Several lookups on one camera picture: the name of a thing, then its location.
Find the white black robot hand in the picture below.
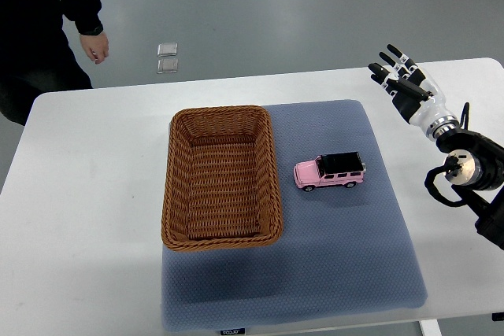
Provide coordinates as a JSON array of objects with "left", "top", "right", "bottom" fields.
[{"left": 369, "top": 44, "right": 460, "bottom": 141}]

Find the lower metal floor plate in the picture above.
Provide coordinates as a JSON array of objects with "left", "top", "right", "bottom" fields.
[{"left": 157, "top": 58, "right": 179, "bottom": 74}]

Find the metal floor plate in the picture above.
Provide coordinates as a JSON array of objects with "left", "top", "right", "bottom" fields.
[
  {"left": 157, "top": 58, "right": 179, "bottom": 74},
  {"left": 157, "top": 42, "right": 178, "bottom": 57}
]

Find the person's bare hand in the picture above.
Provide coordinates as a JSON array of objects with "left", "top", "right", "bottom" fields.
[{"left": 80, "top": 32, "right": 109, "bottom": 65}]

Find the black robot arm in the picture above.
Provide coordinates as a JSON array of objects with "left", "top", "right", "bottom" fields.
[{"left": 424, "top": 123, "right": 503, "bottom": 248}]

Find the blue grey mat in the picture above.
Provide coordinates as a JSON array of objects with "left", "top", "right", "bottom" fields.
[{"left": 162, "top": 100, "right": 427, "bottom": 332}]

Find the person in black clothes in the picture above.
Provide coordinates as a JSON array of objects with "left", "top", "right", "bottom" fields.
[{"left": 1, "top": 0, "right": 104, "bottom": 125}]

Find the brown wicker basket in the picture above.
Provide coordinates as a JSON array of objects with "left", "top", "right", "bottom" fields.
[{"left": 161, "top": 105, "right": 284, "bottom": 252}]

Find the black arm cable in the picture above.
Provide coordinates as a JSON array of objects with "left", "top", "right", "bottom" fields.
[{"left": 424, "top": 102, "right": 480, "bottom": 207}]

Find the white table leg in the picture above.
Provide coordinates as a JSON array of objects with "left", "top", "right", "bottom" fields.
[{"left": 419, "top": 319, "right": 442, "bottom": 336}]

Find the pink toy car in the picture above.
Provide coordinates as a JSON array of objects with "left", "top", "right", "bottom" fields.
[{"left": 293, "top": 152, "right": 366, "bottom": 192}]

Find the upper metal floor plate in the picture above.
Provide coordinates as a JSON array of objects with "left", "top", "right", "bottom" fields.
[{"left": 157, "top": 42, "right": 178, "bottom": 57}]

